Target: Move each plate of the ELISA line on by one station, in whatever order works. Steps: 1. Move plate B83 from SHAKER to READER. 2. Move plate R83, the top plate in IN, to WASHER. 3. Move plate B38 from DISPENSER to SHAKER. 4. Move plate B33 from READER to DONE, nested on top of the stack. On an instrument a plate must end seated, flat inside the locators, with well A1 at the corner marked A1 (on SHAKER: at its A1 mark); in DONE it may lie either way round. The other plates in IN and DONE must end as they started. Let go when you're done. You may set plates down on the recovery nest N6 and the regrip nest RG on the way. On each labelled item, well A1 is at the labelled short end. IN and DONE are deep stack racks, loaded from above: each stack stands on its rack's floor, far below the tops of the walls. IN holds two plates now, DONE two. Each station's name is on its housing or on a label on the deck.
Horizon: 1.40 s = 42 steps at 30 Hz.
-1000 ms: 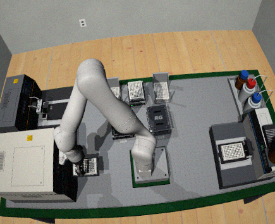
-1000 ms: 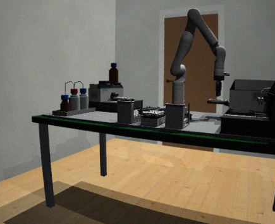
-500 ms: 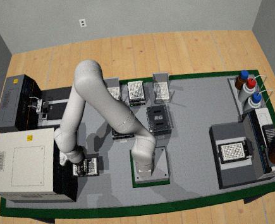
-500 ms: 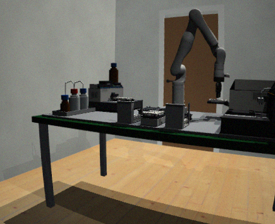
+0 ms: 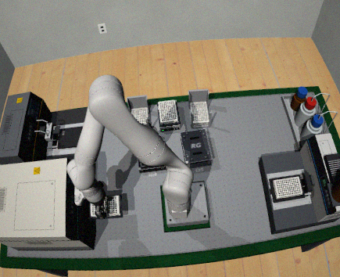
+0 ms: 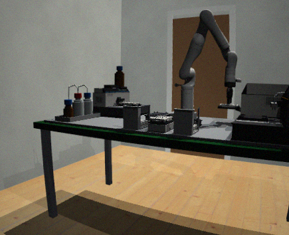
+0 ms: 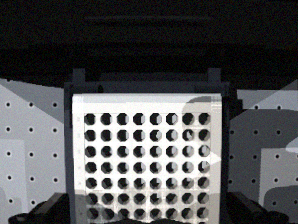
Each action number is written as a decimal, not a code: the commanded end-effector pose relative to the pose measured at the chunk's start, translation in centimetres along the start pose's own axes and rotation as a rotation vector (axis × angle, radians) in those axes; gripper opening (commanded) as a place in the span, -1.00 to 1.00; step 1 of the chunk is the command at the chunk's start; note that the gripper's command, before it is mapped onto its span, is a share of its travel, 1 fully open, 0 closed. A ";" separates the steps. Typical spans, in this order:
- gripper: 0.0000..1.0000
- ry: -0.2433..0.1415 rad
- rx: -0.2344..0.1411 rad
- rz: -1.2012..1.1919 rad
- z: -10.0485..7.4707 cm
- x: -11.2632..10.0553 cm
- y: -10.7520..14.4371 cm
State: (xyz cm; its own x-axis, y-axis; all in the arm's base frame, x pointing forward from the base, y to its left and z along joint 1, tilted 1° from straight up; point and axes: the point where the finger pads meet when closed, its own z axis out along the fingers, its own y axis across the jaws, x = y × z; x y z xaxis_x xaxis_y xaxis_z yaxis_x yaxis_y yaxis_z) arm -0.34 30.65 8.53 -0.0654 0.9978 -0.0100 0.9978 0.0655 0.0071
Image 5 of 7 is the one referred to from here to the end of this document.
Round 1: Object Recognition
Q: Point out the white microplate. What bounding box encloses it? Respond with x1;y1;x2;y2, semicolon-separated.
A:
190;102;209;125
131;107;149;125
158;100;178;124
90;196;120;218
273;177;302;199

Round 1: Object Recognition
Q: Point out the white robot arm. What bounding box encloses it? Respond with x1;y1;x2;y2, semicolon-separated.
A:
67;74;194;219

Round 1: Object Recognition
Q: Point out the blue bottle cap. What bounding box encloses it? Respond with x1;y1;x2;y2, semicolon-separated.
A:
297;87;308;98
312;114;324;127

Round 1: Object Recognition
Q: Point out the black plate nest with label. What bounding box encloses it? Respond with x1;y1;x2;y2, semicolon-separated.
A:
138;159;166;173

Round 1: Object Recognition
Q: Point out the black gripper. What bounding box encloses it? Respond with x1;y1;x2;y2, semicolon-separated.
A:
89;181;107;219

